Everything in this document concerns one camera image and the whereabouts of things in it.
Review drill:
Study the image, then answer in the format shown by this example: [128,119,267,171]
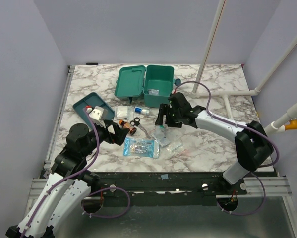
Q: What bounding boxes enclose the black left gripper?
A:
[83,119,130,157]

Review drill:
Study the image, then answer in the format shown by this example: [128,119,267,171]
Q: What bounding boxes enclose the amber orange cap pill bottle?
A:
[119,119,137,136]

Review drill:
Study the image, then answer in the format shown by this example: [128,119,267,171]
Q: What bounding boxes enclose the clear white cap liquid bottle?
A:
[153,125,166,140]

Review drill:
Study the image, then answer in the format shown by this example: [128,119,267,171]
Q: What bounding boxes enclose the small foil packet bag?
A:
[159,137,170,147]

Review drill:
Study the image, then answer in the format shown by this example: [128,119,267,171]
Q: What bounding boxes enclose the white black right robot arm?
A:
[155,92,274,194]

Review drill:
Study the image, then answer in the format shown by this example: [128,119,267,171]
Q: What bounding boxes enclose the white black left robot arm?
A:
[5,120,129,238]

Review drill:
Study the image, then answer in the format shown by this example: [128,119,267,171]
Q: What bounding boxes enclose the teal medicine kit box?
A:
[115,65,181,108]

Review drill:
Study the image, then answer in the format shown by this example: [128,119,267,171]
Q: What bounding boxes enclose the white gauze pad packet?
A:
[114,106,134,120]

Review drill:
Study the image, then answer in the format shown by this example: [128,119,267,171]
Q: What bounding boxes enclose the white blue bandage roll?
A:
[134,107,150,116]

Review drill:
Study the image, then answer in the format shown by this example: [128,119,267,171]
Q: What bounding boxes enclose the teal divided tray insert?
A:
[72,92,115,127]

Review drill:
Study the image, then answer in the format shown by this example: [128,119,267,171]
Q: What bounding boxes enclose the clear zip bag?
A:
[166,136,186,155]

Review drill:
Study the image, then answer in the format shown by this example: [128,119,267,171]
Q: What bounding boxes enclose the yellow pipe fitting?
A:
[285,119,297,130]

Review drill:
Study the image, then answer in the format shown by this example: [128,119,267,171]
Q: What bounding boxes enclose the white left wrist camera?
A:
[86,106,107,127]

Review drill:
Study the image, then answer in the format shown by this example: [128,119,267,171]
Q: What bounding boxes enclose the black handled bandage scissors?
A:
[130,117,151,139]

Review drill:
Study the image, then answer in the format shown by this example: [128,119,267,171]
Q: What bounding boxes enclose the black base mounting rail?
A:
[39,171,280,206]

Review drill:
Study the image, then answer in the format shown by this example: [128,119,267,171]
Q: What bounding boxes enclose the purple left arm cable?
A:
[24,106,132,234]

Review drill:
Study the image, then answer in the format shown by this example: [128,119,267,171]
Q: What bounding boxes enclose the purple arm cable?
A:
[24,106,132,234]
[173,81,280,216]

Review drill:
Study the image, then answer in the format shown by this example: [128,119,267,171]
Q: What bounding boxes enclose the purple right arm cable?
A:
[173,81,280,216]

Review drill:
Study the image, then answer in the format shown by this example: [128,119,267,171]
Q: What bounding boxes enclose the white PVC pipe frame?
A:
[192,0,297,134]

